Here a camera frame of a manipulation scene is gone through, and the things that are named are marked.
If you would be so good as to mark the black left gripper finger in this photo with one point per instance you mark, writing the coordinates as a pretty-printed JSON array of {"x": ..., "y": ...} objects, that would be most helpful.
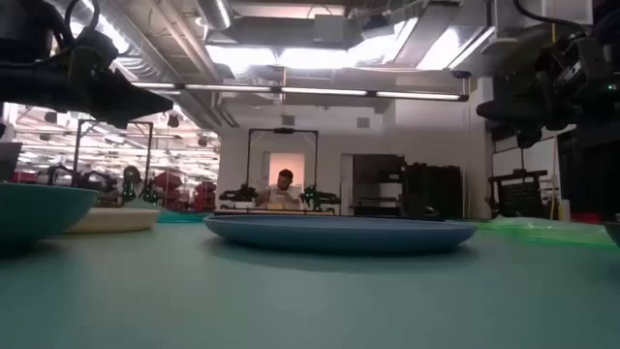
[{"x": 131, "y": 104}]

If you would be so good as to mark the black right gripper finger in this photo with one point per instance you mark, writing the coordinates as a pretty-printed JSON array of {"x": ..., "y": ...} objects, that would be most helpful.
[
  {"x": 529, "y": 137},
  {"x": 518, "y": 111}
]

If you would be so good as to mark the translucent green plastic plate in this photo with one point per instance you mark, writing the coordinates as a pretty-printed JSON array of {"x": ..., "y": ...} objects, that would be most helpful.
[{"x": 547, "y": 231}]

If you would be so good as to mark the cream plastic plate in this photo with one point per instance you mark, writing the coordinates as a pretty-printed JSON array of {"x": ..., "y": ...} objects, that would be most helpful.
[{"x": 114, "y": 220}]

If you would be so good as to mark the black background robot arm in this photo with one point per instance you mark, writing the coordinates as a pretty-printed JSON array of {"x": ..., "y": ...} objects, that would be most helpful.
[
  {"x": 317, "y": 198},
  {"x": 238, "y": 194}
]

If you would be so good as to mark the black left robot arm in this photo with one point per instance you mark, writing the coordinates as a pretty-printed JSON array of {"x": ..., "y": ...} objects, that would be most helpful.
[{"x": 24, "y": 24}]

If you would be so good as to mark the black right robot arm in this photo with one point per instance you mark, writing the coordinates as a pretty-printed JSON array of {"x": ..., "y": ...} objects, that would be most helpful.
[{"x": 608, "y": 22}]

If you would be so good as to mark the person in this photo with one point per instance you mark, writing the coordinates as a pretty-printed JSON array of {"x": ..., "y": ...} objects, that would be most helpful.
[
  {"x": 132, "y": 175},
  {"x": 283, "y": 191}
]

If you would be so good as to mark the dark monitor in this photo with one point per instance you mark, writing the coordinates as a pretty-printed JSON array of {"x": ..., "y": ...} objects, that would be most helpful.
[{"x": 9, "y": 161}]

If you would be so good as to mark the red chair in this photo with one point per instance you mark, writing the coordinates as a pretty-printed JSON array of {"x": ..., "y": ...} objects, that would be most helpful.
[
  {"x": 167, "y": 186},
  {"x": 206, "y": 196}
]

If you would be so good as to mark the red box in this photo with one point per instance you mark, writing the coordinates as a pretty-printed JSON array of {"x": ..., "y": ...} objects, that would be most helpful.
[{"x": 587, "y": 217}]

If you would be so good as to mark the black cabinet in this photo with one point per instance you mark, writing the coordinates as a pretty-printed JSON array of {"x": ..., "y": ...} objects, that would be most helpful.
[{"x": 433, "y": 191}]

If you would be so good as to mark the dark plastic plate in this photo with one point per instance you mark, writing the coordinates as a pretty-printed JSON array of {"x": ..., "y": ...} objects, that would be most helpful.
[{"x": 614, "y": 233}]

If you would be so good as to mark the dark open shelf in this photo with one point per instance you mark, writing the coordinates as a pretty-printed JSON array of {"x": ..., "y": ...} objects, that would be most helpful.
[{"x": 378, "y": 186}]

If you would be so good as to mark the long ceiling light strip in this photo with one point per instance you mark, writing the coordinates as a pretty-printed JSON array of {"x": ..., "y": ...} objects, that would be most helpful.
[{"x": 319, "y": 91}]

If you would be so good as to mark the large blue plastic plate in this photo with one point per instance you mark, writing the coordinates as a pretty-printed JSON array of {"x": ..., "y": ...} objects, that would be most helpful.
[{"x": 339, "y": 235}]

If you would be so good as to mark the black station frame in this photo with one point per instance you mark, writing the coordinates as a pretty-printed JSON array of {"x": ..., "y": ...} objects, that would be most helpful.
[
  {"x": 76, "y": 150},
  {"x": 248, "y": 160}
]

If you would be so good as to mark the silver air duct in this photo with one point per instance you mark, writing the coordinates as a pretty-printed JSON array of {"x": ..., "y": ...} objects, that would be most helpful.
[{"x": 215, "y": 12}]

